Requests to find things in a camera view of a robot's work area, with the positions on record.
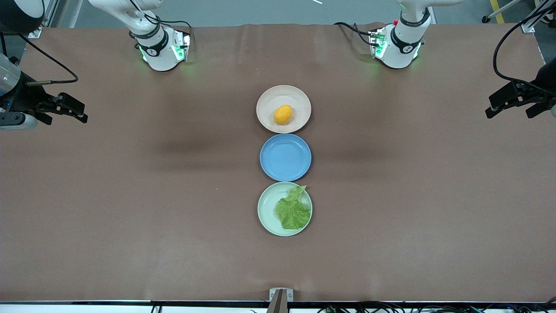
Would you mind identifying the yellow lemon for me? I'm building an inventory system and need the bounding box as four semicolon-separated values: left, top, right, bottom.
274;105;294;125

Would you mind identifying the green lettuce leaf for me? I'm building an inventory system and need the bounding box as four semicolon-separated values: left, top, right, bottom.
274;185;311;230

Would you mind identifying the grey wheeled stand leg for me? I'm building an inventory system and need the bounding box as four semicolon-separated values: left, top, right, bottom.
481;0;522;23

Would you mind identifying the brown table cover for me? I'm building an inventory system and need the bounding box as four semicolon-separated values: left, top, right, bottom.
0;23;556;303

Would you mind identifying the metal base connector plate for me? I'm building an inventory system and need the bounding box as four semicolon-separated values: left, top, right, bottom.
369;28;387;59
172;29;192;62

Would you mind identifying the beige round plate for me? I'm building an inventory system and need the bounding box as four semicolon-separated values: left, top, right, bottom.
256;85;312;134

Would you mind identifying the blue round plate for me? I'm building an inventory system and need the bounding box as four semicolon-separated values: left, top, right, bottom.
260;133;312;182

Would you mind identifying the green round plate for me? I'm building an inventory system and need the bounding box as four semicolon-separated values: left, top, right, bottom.
257;182;313;237

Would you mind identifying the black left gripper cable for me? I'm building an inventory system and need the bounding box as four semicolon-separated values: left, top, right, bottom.
493;7;556;94

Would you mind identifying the aluminium frame profile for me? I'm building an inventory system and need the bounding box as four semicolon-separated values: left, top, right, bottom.
521;0;556;33
28;0;59;39

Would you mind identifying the black right arm base cable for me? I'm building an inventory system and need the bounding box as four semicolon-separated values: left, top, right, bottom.
128;0;194;48

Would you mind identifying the black arm base cable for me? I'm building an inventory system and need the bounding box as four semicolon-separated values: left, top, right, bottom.
334;22;375;45
128;0;194;48

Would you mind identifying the black left arm base cable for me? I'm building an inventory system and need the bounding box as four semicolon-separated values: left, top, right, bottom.
334;22;375;45

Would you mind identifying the white table edge rail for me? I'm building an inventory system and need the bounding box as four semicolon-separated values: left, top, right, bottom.
0;300;556;313

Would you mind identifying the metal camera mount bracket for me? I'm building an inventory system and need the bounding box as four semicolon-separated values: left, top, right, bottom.
266;288;294;313

